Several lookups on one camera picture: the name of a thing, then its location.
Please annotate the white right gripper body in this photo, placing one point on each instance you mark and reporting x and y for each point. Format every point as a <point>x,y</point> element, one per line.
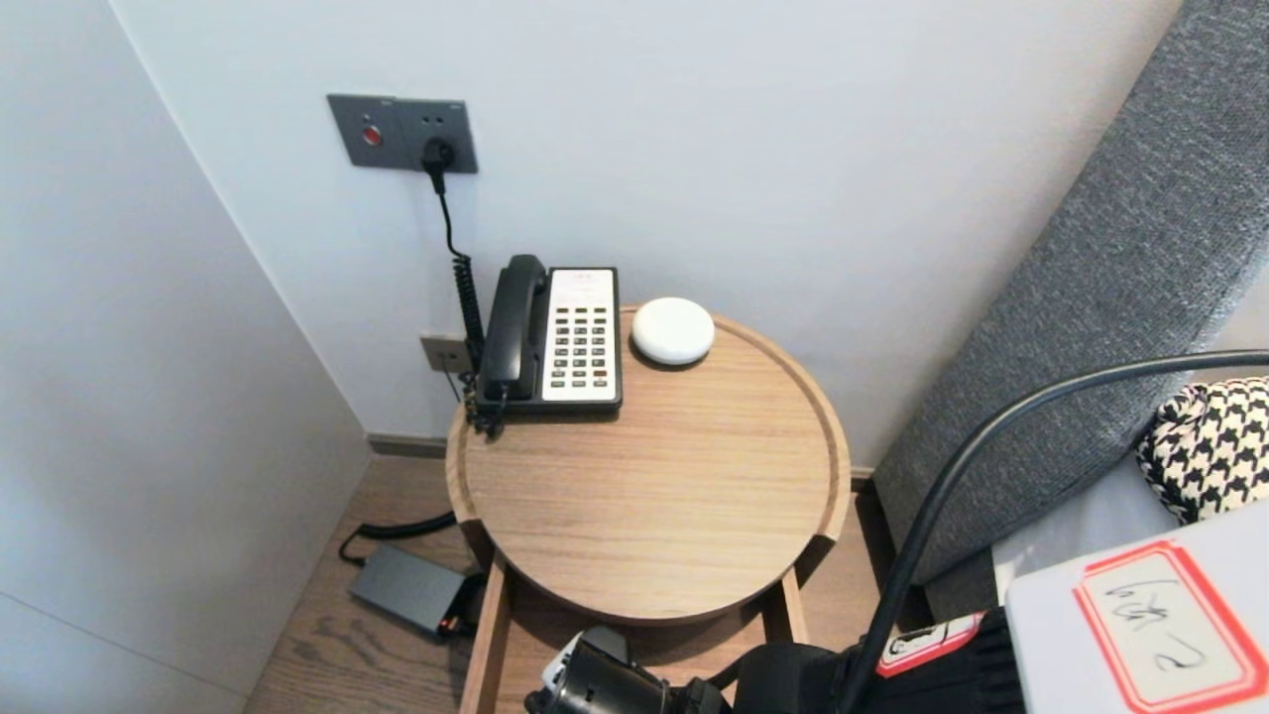
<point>567,659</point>

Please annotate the curved wooden table drawer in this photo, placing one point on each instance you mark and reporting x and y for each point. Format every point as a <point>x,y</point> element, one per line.
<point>486,645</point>

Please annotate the grey power adapter box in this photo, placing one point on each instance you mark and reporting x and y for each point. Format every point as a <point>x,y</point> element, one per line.
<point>406,590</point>

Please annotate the round wooden bedside table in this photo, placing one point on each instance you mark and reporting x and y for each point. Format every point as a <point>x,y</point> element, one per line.
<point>674,496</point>

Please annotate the black white desk telephone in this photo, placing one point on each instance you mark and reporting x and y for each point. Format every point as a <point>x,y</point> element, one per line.
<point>582,337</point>

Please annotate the black telephone handset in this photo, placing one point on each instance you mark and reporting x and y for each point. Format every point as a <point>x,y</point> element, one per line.
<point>512,327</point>

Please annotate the flat white dome device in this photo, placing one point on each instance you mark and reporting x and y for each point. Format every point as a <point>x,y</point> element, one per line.
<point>673,330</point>

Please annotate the white robot panel red sticker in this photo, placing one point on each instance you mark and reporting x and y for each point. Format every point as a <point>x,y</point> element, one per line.
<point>1051,635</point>

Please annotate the white bed sheet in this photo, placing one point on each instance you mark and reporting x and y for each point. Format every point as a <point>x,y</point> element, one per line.
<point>1091,535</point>

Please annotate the grey fabric headboard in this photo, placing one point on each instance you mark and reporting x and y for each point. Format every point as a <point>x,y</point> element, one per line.
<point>1091,278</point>

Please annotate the black white houndstooth pillow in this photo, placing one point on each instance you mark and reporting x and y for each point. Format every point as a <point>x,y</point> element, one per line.
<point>1219,446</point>

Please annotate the beige phone wall plate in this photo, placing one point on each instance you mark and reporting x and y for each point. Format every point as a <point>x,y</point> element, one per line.
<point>441,354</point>

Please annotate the grey wall socket panel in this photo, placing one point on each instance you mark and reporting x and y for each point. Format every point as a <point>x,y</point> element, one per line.
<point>456,132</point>

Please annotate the grey switch panel red button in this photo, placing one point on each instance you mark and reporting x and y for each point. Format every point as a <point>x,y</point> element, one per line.
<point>362,129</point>

